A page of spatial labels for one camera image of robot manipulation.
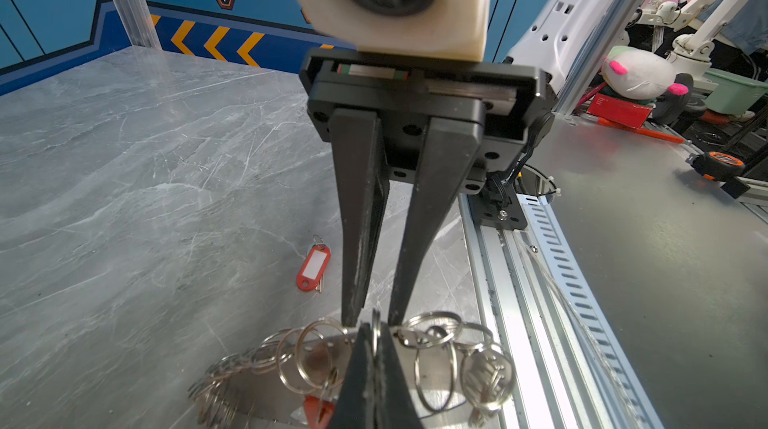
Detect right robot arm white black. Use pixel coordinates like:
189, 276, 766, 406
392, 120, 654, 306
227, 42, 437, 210
300, 0, 599, 326

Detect clear cable on rail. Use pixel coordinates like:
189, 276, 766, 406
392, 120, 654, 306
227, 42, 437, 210
527, 245, 643, 429

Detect white pink plush toy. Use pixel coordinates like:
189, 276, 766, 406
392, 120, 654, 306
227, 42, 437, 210
601, 46, 689, 101

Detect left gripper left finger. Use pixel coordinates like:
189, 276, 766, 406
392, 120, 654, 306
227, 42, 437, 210
328, 324, 375, 429

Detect orange black wheel tool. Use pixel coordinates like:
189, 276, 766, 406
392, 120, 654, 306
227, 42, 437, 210
688, 151, 745, 182

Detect aluminium front rail frame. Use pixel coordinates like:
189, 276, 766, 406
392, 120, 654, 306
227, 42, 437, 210
459, 196, 663, 428

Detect red tag with grey key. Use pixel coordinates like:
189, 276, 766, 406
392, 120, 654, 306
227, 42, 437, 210
295, 235, 332, 292

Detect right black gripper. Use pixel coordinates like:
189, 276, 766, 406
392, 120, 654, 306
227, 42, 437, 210
299, 49, 555, 327

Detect green plastic bin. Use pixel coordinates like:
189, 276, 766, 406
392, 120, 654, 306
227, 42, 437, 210
704, 69, 767, 116

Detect red pen on bench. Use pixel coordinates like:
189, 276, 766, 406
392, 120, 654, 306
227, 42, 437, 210
597, 118, 685, 144

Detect red head silver key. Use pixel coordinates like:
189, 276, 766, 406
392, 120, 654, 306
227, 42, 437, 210
303, 395, 336, 429

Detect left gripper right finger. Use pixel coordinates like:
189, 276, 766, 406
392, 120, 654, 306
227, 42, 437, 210
374, 326, 423, 429

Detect red flat box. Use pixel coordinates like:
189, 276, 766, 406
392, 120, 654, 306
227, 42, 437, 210
587, 93, 652, 129

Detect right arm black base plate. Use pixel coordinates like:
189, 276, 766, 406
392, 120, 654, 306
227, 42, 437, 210
472, 173, 528, 231

